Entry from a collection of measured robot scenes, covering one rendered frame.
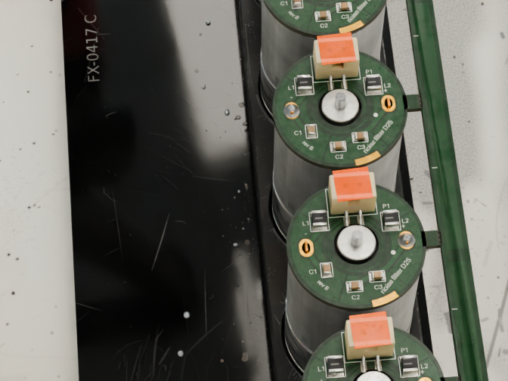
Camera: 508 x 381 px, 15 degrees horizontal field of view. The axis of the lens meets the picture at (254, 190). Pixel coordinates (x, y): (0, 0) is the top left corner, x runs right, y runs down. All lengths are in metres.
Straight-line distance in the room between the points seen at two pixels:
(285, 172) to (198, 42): 0.07
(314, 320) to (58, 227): 0.08
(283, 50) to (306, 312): 0.06
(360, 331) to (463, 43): 0.12
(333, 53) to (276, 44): 0.02
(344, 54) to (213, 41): 0.07
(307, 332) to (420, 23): 0.06
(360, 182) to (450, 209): 0.02
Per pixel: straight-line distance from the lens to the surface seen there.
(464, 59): 0.44
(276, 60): 0.38
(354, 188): 0.34
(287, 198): 0.37
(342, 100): 0.35
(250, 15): 0.42
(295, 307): 0.36
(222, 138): 0.41
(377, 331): 0.33
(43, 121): 0.43
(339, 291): 0.34
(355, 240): 0.34
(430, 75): 0.36
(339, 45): 0.36
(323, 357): 0.34
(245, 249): 0.40
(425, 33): 0.37
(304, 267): 0.34
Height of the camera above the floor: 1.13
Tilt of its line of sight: 64 degrees down
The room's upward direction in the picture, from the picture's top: straight up
